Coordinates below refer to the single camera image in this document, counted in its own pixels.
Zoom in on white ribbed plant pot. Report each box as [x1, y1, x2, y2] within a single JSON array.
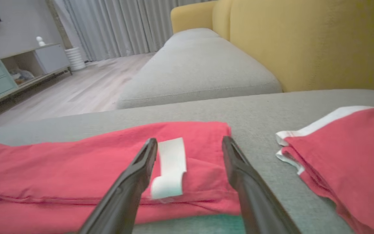
[[65, 47, 86, 71]]

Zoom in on green potted tree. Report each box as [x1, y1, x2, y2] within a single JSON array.
[[46, 0, 74, 50]]

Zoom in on grey sofa seat cushion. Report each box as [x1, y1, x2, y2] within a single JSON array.
[[116, 28, 283, 110]]

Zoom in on yellow sofa backrest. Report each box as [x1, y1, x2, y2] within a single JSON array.
[[170, 0, 374, 93]]

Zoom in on clutter in cabinet shelf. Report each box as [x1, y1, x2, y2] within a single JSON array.
[[10, 68, 35, 85]]

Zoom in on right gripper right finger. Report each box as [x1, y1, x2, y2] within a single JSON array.
[[222, 136, 301, 234]]

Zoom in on red Bulls shorts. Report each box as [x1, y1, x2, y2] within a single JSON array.
[[275, 106, 374, 234]]

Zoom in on red Bulls jersey white sleeves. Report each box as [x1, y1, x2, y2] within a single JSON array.
[[0, 121, 242, 234]]

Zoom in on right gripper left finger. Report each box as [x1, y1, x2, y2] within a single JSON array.
[[78, 138, 158, 234]]

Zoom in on grey pleated curtains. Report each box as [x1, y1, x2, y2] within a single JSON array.
[[54, 0, 218, 62]]

